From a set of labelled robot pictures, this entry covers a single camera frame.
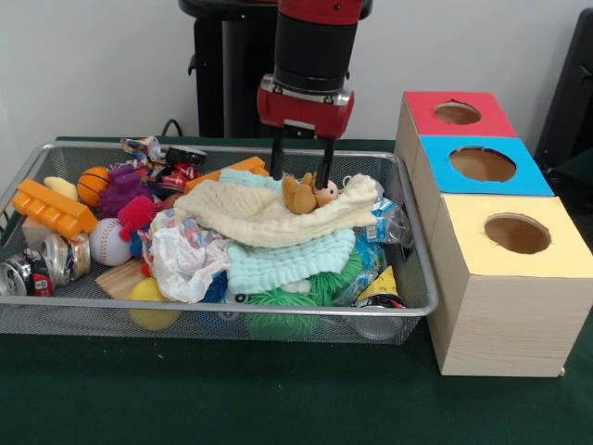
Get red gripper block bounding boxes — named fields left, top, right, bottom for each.
left=257, top=86, right=356, bottom=190

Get brown plush animal toy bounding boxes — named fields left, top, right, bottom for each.
left=281, top=172, right=340, bottom=215

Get cream waffle cloth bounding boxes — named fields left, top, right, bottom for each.
left=173, top=173, right=385, bottom=249

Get wooden box three holes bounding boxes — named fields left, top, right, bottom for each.
left=394, top=90, right=593, bottom=377

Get shallow mesh bin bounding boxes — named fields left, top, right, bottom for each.
left=0, top=142, right=440, bottom=347

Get long orange toy brick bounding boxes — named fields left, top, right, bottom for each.
left=183, top=156, right=271, bottom=195

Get mint waffle cloth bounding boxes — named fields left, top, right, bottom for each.
left=217, top=167, right=357, bottom=295

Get crushed clear plastic bottle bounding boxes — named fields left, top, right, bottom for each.
left=354, top=197, right=414, bottom=254

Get green spiky ball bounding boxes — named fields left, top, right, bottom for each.
left=245, top=245, right=362, bottom=342

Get yellow cheese wedge toy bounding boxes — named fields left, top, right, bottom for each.
left=359, top=265, right=399, bottom=300

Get crumpled printed white wrapper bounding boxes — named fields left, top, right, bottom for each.
left=138, top=208, right=233, bottom=303

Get pink spiky toy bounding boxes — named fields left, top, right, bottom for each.
left=118, top=194, right=158, bottom=242

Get purple spiky ball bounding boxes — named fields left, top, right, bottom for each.
left=95, top=164, right=154, bottom=219

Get yellow ball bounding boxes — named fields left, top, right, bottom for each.
left=128, top=277, right=183, bottom=331

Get small basketball toy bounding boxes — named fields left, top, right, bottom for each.
left=76, top=166, right=112, bottom=208

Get white baseball toy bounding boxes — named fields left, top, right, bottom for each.
left=88, top=217, right=133, bottom=268

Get wooden block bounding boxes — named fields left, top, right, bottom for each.
left=95, top=259, right=147, bottom=300

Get yellow plush toy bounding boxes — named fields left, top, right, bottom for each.
left=43, top=176, right=80, bottom=201

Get large orange toy brick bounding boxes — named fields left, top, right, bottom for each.
left=11, top=178, right=98, bottom=240

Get green cloth side table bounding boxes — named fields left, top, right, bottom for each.
left=544, top=150, right=593, bottom=196

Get black upright panel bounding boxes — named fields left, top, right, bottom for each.
left=532, top=7, right=593, bottom=161

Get crushed red black can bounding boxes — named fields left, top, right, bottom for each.
left=0, top=248, right=55, bottom=298

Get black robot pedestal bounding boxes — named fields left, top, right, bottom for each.
left=178, top=0, right=374, bottom=140

